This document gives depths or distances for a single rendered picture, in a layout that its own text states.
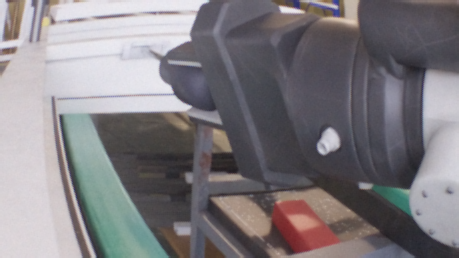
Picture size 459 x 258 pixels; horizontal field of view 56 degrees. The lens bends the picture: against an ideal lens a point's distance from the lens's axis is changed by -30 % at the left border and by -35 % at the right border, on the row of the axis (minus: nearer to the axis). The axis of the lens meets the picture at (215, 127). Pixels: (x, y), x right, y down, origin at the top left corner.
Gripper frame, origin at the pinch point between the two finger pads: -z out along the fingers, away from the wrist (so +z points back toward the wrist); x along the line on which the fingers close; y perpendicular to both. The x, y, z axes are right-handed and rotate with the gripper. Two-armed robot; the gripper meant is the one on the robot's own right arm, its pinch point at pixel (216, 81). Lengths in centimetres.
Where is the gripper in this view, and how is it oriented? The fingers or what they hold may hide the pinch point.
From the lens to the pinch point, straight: 38.1
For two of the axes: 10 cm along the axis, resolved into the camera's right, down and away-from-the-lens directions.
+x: -3.2, -8.8, -3.5
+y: -7.3, 4.7, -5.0
